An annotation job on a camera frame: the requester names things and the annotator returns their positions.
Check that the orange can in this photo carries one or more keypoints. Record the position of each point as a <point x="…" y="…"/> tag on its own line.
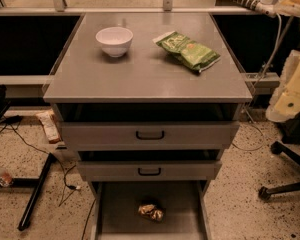
<point x="151" y="211"/>

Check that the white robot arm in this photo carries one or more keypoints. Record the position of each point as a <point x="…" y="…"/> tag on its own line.
<point x="285" y="101"/>

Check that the grey drawer cabinet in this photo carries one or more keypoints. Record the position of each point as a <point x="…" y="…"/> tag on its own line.
<point x="146" y="83"/>

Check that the grey top drawer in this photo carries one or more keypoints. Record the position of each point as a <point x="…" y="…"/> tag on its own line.
<point x="119" y="136"/>

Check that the grey drawer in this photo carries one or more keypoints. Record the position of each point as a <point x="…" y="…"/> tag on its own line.
<point x="117" y="215"/>
<point x="119" y="136"/>
<point x="154" y="165"/>

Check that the grey middle drawer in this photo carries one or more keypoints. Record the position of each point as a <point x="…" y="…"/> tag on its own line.
<point x="154" y="165"/>

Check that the grey bottom drawer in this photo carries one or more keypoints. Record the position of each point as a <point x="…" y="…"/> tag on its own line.
<point x="117" y="215"/>

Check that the green chip bag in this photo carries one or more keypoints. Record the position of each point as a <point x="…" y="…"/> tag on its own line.
<point x="190" y="53"/>

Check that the white ceramic bowl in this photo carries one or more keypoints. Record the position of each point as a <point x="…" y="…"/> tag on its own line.
<point x="114" y="41"/>

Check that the snack bag on floor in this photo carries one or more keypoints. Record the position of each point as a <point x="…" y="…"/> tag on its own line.
<point x="46" y="118"/>

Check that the black metal floor stand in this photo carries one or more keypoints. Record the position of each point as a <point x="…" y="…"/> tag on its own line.
<point x="35" y="185"/>

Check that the black office chair base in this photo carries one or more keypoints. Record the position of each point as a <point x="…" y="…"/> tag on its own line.
<point x="289" y="177"/>

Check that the white power strip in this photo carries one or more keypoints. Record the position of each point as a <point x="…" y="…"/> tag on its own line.
<point x="257" y="6"/>

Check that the plastic bottle on floor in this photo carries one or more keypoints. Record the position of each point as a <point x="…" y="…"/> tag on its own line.
<point x="6" y="179"/>

